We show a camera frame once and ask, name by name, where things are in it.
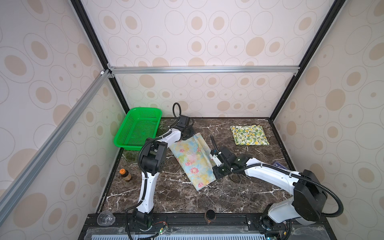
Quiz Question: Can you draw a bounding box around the silver aluminium rail back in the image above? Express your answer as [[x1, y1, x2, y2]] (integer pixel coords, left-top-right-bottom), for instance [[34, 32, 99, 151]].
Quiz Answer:
[[110, 65, 300, 75]]

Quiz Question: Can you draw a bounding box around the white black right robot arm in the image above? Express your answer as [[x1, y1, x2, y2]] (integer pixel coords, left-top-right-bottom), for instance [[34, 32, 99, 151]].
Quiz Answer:
[[210, 137, 344, 230]]

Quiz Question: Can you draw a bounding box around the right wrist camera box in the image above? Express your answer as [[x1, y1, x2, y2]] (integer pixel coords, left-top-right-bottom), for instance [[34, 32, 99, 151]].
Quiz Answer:
[[210, 147, 237, 167]]

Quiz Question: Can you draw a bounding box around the black corner frame post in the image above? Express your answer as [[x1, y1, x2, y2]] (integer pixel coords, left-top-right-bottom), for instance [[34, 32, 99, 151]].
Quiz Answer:
[[70, 0, 130, 113], [269, 0, 347, 123]]

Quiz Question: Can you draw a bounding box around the silver aluminium rail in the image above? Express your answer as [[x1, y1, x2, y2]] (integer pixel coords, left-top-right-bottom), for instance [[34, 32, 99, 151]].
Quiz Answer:
[[110, 65, 300, 75], [1, 70, 111, 225]]

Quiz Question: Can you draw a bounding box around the floral pastel skirt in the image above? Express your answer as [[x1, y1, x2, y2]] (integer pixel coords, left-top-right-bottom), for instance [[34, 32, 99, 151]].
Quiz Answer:
[[170, 133, 216, 191]]

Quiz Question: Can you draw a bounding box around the black corner frame post left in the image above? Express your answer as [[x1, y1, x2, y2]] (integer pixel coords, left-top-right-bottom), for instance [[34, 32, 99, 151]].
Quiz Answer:
[[70, 0, 130, 113]]

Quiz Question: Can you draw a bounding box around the silver aluminium rail left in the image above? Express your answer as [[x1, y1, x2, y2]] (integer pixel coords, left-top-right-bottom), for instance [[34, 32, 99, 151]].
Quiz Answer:
[[1, 70, 111, 225]]

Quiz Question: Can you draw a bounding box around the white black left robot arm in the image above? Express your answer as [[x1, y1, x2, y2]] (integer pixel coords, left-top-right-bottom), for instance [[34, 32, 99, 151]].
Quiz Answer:
[[126, 103, 195, 230]]

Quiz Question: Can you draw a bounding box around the blue card box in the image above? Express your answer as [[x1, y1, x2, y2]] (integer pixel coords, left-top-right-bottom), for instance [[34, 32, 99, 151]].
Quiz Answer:
[[273, 162, 289, 171]]

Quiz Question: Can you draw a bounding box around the clear plastic cup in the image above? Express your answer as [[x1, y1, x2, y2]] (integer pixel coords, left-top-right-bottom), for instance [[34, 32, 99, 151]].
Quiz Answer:
[[97, 211, 116, 227]]

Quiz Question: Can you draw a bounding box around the black corner frame post right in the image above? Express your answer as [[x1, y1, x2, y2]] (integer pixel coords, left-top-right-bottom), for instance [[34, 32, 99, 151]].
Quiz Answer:
[[269, 0, 347, 123]]

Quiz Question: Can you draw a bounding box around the lemon print green skirt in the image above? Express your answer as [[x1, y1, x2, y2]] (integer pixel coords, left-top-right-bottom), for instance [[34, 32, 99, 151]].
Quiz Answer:
[[230, 125, 270, 146]]

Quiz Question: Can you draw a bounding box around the green plastic basket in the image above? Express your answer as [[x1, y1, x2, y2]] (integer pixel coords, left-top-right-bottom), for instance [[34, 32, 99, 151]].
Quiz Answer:
[[114, 107, 162, 151]]

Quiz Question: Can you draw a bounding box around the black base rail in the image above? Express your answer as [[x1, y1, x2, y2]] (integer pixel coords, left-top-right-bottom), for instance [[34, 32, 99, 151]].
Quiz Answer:
[[79, 213, 336, 240]]

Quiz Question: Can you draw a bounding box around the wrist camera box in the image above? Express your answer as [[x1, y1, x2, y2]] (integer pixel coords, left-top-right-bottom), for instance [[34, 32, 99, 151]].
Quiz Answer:
[[210, 147, 237, 167], [175, 115, 193, 131]]

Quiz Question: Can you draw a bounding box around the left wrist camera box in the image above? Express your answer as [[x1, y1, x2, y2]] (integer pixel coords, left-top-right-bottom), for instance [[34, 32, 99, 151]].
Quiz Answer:
[[175, 115, 193, 131]]

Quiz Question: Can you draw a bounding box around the brown cylindrical knob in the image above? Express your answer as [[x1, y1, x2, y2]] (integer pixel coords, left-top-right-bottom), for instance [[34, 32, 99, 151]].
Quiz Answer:
[[204, 210, 216, 225]]

